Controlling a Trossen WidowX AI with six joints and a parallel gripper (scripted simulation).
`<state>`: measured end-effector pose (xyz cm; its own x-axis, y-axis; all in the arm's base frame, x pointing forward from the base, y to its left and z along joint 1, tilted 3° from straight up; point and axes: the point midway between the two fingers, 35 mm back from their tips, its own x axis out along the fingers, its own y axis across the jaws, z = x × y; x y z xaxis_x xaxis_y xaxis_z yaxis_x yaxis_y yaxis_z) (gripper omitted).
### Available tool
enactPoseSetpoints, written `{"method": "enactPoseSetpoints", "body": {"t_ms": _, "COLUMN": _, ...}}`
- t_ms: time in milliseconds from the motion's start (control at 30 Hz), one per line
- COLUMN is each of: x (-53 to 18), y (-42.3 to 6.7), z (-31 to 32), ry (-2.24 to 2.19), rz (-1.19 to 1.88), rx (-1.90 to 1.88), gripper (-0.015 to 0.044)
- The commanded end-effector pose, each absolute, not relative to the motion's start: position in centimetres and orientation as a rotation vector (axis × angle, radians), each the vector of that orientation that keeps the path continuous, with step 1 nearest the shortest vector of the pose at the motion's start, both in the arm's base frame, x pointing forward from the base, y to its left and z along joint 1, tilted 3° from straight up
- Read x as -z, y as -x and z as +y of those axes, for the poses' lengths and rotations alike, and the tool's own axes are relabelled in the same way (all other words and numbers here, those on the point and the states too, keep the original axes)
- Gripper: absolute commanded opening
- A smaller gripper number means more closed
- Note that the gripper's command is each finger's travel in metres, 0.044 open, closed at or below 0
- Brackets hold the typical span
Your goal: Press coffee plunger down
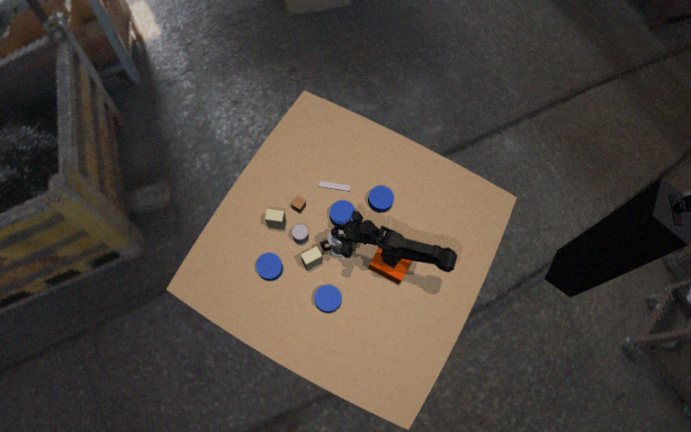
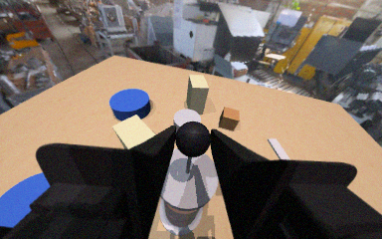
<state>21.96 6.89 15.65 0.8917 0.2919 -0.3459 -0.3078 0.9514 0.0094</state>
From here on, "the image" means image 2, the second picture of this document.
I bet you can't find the small orange-brown cube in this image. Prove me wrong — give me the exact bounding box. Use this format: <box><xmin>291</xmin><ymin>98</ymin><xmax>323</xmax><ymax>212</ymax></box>
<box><xmin>219</xmin><ymin>107</ymin><xmax>240</xmax><ymax>131</ymax></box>

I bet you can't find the white flat bar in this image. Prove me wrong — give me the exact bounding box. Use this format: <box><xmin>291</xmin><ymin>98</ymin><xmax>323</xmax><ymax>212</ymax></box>
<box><xmin>268</xmin><ymin>139</ymin><xmax>290</xmax><ymax>160</ymax></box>

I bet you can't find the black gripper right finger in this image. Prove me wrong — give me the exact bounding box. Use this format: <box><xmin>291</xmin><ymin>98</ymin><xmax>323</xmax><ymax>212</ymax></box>
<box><xmin>210</xmin><ymin>128</ymin><xmax>357</xmax><ymax>239</ymax></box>

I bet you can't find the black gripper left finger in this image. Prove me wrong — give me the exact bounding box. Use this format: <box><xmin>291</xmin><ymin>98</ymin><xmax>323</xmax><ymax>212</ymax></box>
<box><xmin>35</xmin><ymin>125</ymin><xmax>176</xmax><ymax>239</ymax></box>

